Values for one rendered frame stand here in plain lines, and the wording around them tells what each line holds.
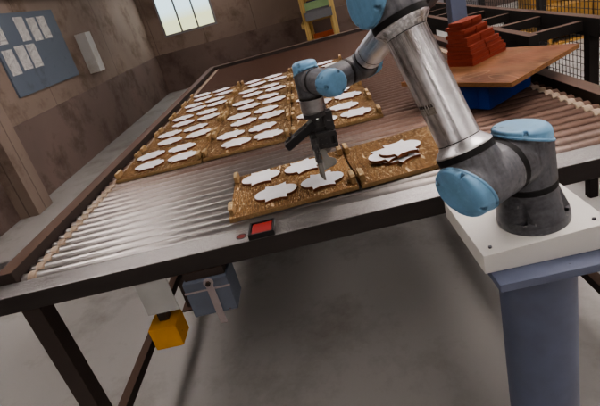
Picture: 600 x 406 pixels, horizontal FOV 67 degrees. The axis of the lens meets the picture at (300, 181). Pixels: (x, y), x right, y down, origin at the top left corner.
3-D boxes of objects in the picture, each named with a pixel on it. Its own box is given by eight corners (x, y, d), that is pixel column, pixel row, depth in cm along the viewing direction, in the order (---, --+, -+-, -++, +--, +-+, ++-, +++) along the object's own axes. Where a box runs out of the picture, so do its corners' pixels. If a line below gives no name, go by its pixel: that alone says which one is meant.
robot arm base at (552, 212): (588, 220, 95) (585, 178, 91) (520, 244, 95) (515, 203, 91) (542, 193, 109) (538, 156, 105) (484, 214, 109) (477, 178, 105)
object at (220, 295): (242, 319, 135) (223, 270, 128) (197, 329, 136) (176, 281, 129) (245, 296, 145) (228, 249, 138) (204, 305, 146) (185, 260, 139)
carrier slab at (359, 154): (493, 153, 137) (493, 149, 136) (362, 189, 138) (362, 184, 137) (448, 124, 169) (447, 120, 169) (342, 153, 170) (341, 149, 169)
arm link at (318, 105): (299, 103, 133) (297, 97, 140) (303, 118, 134) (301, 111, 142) (324, 97, 132) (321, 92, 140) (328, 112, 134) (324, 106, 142)
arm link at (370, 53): (453, -80, 91) (360, 50, 136) (412, -67, 87) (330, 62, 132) (484, -34, 90) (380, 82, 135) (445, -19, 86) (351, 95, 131)
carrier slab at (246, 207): (359, 189, 138) (358, 185, 137) (230, 223, 139) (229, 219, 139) (341, 153, 170) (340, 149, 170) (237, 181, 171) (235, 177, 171)
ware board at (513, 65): (579, 47, 181) (579, 43, 180) (512, 87, 157) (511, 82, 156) (469, 53, 221) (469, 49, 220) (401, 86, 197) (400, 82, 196)
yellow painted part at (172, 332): (184, 344, 140) (155, 284, 131) (156, 351, 140) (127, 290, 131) (189, 327, 147) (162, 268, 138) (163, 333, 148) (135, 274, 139)
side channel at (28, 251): (25, 297, 144) (11, 272, 140) (8, 301, 144) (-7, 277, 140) (216, 75, 515) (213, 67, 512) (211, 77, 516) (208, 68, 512)
